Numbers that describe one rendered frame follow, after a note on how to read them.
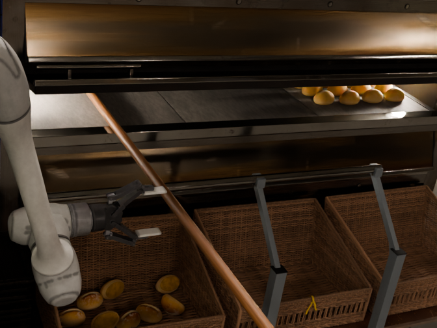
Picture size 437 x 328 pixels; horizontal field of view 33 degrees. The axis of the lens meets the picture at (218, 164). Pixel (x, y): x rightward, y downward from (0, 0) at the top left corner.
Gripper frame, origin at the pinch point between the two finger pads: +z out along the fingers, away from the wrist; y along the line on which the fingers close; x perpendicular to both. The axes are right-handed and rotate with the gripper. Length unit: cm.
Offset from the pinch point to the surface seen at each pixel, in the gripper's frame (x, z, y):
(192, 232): 12.6, 5.1, -0.2
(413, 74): -40, 117, -23
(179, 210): 1.9, 5.4, -0.6
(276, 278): 5.4, 41.2, 26.4
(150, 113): -70, 24, 2
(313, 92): -79, 101, 0
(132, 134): -55, 12, 3
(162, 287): -36, 22, 57
